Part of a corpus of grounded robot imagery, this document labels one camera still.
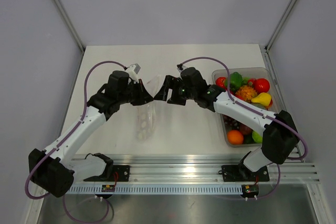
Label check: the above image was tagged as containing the left aluminium frame post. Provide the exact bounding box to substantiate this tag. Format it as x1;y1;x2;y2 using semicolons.
51;0;86;55

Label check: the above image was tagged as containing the aluminium frame post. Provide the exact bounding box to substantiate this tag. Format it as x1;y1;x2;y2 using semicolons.
265;0;298;53
51;0;86;55

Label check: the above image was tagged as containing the lime green fruit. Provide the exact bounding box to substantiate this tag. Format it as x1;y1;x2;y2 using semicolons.
251;131;263;144

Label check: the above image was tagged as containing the dark purple plum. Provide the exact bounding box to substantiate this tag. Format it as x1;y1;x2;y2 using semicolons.
239;124;253;135

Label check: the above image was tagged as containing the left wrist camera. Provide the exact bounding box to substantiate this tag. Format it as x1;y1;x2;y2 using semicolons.
125;63;141;79

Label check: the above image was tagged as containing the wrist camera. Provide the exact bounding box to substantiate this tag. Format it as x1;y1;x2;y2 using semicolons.
125;63;141;79
176;64;187;72

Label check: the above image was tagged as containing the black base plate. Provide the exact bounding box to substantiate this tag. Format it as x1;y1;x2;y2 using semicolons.
218;164;270;182
83;165;131;183

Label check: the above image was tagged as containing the right aluminium frame post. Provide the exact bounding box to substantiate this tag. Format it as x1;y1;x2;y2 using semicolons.
265;0;298;53

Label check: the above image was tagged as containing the aluminium mounting rail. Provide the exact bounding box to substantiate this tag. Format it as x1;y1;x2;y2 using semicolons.
35;155;320;184

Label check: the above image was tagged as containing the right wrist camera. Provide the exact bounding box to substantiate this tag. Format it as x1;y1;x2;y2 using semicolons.
176;64;187;72

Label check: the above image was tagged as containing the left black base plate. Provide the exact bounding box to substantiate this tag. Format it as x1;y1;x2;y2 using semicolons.
83;165;131;183

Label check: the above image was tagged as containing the clear dotted zip bag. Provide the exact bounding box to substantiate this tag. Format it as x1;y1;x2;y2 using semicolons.
136;75;161;142

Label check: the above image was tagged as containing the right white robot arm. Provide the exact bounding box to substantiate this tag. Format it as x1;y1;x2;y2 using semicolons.
154;67;299;182

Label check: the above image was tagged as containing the green bell pepper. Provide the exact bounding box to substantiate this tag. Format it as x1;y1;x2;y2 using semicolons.
225;72;243;91

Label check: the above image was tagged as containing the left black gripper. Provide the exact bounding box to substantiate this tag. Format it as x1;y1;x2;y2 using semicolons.
118;79;154;106

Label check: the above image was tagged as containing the dark grape bunch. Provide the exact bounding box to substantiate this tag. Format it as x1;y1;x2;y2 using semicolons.
223;116;239;129

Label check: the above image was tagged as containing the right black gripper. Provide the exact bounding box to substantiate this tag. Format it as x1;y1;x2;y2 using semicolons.
154;75;197;106

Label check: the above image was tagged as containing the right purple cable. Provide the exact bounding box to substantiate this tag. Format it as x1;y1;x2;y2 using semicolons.
177;56;308;200

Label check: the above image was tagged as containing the clear plastic food bin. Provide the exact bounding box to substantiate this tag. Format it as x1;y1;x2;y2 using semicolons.
211;67;292;148

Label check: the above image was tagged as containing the red tomato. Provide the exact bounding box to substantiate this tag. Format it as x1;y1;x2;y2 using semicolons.
254;78;270;93

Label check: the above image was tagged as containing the yellow pear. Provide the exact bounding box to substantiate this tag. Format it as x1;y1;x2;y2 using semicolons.
251;92;272;106

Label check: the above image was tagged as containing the purple cable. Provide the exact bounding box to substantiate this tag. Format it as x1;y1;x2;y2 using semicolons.
177;56;308;200
24;60;128;221

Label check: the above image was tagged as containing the white slotted cable duct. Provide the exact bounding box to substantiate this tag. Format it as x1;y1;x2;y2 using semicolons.
66;183;243;195

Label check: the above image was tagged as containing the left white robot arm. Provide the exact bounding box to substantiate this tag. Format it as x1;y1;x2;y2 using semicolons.
28;64;153;198

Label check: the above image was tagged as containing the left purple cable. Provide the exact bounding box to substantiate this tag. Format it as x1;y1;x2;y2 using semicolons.
24;60;128;221

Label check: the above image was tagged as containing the orange spiky fruit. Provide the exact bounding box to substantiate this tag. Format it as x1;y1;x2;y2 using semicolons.
235;86;258;103

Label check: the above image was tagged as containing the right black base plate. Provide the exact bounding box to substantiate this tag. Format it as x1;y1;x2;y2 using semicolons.
218;164;270;182

